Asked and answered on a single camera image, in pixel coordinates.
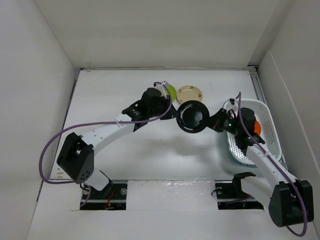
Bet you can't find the black plate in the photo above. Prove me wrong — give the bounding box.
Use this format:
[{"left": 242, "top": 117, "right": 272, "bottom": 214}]
[{"left": 176, "top": 100, "right": 210, "bottom": 134}]

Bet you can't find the lime green plate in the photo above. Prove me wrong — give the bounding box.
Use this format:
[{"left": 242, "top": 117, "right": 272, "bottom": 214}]
[{"left": 166, "top": 84, "right": 177, "bottom": 102}]

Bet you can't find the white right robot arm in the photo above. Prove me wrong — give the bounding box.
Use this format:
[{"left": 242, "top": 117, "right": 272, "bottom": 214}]
[{"left": 201, "top": 107, "right": 314, "bottom": 227}]

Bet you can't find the cream plate with small motifs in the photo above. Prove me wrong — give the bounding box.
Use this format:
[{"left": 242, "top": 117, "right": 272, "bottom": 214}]
[{"left": 176, "top": 85, "right": 203, "bottom": 104}]

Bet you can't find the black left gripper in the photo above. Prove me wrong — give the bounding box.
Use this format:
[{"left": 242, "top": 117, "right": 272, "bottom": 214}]
[{"left": 148, "top": 95, "right": 179, "bottom": 121}]

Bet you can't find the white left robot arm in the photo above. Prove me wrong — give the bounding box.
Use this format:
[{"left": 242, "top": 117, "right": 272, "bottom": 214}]
[{"left": 57, "top": 82, "right": 176, "bottom": 199}]

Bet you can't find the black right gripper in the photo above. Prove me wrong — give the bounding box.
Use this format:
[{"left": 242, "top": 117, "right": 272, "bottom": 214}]
[{"left": 199, "top": 107, "right": 241, "bottom": 136}]

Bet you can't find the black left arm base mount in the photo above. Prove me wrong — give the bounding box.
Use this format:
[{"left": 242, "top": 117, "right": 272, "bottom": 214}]
[{"left": 79, "top": 181, "right": 128, "bottom": 211}]

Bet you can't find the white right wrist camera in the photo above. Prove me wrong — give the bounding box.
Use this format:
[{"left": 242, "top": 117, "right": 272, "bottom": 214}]
[{"left": 223, "top": 98, "right": 239, "bottom": 112}]

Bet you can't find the white perforated plastic bin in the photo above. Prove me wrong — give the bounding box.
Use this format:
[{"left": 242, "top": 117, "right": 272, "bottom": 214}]
[{"left": 226, "top": 99, "right": 286, "bottom": 168}]

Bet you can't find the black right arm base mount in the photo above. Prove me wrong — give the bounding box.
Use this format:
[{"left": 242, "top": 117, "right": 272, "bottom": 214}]
[{"left": 211, "top": 181, "right": 264, "bottom": 210}]

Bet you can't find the orange plate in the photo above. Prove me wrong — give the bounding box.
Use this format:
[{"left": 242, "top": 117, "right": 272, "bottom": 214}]
[{"left": 254, "top": 120, "right": 262, "bottom": 136}]

